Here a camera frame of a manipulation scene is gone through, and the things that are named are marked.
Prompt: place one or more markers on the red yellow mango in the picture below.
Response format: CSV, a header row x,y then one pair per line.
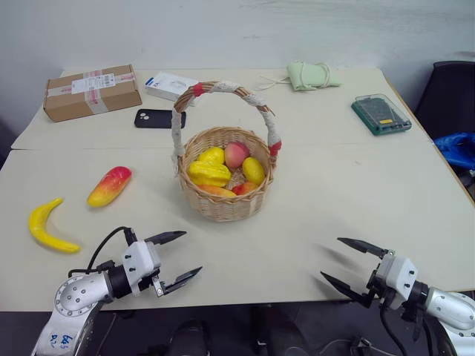
x,y
109,185

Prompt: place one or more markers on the small red orange fruit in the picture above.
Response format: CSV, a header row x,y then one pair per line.
x,y
245,188

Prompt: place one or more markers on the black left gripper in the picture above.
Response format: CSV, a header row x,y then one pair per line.
x,y
157,285

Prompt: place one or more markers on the yellow lemon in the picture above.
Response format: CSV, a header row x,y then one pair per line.
x,y
253,170

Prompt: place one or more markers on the black smartphone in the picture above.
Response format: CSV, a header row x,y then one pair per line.
x,y
156,119

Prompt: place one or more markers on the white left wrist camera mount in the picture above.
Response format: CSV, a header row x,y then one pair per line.
x,y
138,261

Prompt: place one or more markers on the blue plastic bag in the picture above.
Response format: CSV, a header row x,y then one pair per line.
x,y
458,148

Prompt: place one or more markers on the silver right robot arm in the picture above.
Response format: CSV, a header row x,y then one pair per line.
x,y
451,308

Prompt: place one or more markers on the pink peach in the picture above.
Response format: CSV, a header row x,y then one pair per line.
x,y
236,155

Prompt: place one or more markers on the yellow starfruit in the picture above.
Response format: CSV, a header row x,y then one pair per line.
x,y
209,171

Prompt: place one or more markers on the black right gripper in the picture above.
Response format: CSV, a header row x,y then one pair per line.
x,y
375,283

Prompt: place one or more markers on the orange yellow mango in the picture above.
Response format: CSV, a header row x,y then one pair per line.
x,y
217,191

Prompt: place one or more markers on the black chair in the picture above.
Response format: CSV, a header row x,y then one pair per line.
x,y
447,96

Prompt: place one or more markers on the light green cloth pouch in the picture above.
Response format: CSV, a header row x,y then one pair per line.
x,y
313,76

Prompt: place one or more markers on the white flat carton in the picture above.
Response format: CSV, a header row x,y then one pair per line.
x,y
167,86

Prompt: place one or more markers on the yellow banana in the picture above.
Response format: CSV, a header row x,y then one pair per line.
x,y
42,230

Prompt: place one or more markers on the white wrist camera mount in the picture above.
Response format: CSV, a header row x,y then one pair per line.
x,y
399,276
138,261

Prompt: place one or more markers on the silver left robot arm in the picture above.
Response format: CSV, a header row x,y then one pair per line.
x,y
76,293

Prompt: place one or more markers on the taped cardboard box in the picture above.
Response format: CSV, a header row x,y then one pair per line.
x,y
91,92

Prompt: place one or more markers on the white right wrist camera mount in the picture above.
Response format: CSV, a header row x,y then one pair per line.
x,y
399,276

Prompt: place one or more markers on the dark rounded shape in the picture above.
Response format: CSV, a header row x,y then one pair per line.
x,y
191,339

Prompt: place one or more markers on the green screwdriver bit case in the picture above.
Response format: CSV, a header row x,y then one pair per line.
x,y
380,113

